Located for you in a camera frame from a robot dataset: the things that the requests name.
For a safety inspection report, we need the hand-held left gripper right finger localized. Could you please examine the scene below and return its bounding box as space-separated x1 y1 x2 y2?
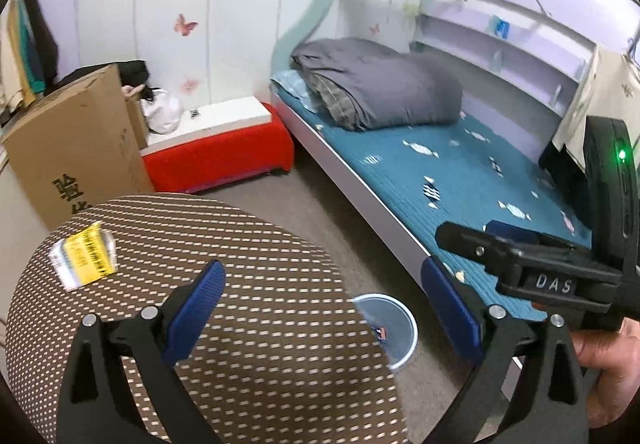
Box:
421 256 592 444

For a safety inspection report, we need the red bench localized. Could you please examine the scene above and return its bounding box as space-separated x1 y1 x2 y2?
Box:
140 102 296 195

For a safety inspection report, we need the blue pillow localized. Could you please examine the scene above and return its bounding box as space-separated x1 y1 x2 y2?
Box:
270 69 321 115

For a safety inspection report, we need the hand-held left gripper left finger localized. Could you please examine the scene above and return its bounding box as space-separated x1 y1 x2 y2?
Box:
56 259 227 444

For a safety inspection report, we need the brown polka dot tablecloth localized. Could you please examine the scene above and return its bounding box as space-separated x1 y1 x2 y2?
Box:
4 194 403 444

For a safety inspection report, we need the blue candy print bedspread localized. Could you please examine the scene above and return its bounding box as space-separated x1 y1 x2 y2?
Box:
272 89 601 325

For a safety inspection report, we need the yellow white cardboard box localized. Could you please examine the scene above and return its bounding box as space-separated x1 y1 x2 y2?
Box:
49 221 118 291

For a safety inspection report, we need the person's right hand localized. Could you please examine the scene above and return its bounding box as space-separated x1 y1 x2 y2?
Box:
572 319 640 430

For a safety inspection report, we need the white board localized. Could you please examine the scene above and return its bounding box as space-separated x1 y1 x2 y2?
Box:
140 95 271 156

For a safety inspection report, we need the large cardboard box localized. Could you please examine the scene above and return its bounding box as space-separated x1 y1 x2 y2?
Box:
0 64 155 231

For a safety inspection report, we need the beige hanging garment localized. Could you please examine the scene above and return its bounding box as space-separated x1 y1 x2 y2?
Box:
0 0 31 110

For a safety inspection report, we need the cream hanging cloth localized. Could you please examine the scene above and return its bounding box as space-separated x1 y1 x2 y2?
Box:
552 46 640 170

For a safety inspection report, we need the white round bin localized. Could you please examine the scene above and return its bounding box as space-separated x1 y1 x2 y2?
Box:
352 293 419 371

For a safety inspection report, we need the black hanging cloth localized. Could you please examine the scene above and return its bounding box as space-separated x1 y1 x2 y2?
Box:
539 139 591 186

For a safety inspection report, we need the black hanging garment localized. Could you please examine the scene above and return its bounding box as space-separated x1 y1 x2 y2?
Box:
22 0 60 85

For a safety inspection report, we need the lavender wall shelf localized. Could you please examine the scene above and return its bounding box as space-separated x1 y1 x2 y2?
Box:
412 0 598 120

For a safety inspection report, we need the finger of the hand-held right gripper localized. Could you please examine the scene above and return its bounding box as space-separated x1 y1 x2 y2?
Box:
484 220 592 256
434 222 522 276

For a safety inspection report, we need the white plastic bag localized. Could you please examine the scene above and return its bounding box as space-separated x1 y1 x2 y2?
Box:
140 88 182 135

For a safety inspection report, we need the green hanging garment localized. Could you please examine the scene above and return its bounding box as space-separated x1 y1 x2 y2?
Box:
20 4 46 95

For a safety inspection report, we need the grey duvet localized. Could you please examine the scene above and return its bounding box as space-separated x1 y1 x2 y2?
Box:
291 38 463 132

